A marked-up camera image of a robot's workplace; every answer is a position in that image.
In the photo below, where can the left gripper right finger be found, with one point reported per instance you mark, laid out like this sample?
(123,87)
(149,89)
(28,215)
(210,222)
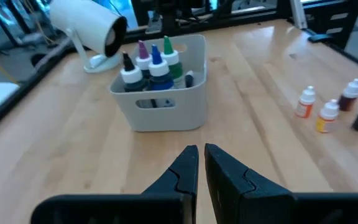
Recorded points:
(291,208)

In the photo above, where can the small black dye bottle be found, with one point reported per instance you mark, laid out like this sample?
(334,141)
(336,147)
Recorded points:
(189,79)

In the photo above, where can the small maroon dye bottle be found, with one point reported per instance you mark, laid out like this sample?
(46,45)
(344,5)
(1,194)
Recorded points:
(351,90)

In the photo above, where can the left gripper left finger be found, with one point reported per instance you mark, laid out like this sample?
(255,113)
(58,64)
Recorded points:
(120,208)

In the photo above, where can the large green dye bottle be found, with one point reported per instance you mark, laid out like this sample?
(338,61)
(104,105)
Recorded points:
(170,57)

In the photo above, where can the large blue dye bottle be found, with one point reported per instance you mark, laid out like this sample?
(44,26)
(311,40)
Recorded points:
(158,70)

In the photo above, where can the grey plastic storage bin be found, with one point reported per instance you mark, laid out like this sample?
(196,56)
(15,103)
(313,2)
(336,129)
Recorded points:
(166,118)

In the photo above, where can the large purple-tip dye bottle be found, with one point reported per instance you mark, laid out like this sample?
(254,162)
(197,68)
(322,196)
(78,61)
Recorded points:
(143,60)

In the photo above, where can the small orange-red dye bottle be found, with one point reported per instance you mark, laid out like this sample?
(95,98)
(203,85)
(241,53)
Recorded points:
(329,109)
(307,96)

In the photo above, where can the large black-tip dye bottle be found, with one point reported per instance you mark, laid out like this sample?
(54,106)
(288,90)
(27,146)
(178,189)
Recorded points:
(131,76)

